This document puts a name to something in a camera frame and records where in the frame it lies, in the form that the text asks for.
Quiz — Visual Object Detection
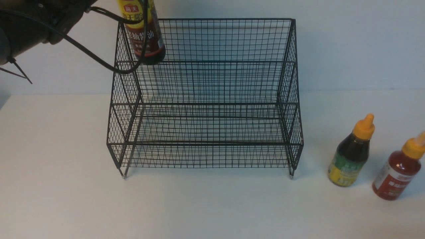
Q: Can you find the black wire mesh rack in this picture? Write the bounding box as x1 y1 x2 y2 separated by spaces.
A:
107 18 304 179

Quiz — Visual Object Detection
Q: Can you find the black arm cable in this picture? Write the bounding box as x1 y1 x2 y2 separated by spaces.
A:
0 0 149 75

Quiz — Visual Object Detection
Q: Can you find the dark sauce bottle orange cap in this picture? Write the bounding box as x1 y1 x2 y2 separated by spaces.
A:
328 114 375 187

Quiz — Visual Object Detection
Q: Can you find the red ketchup bottle orange cap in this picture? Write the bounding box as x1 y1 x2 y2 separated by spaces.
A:
372 132 425 200

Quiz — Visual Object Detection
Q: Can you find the dark soy sauce bottle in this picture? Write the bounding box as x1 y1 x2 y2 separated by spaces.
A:
117 0 166 65

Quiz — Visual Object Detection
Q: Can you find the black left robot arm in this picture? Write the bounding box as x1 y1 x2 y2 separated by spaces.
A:
1 0 95 65

